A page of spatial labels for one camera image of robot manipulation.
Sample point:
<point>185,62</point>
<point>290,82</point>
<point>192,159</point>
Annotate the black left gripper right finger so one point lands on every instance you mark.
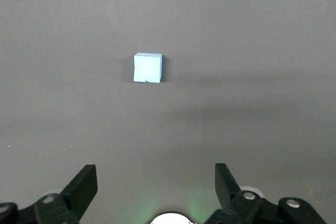
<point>225,187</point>

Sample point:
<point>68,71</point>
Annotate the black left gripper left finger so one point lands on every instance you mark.
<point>78,190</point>

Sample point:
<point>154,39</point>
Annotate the light blue foam block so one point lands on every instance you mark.
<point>147,68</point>

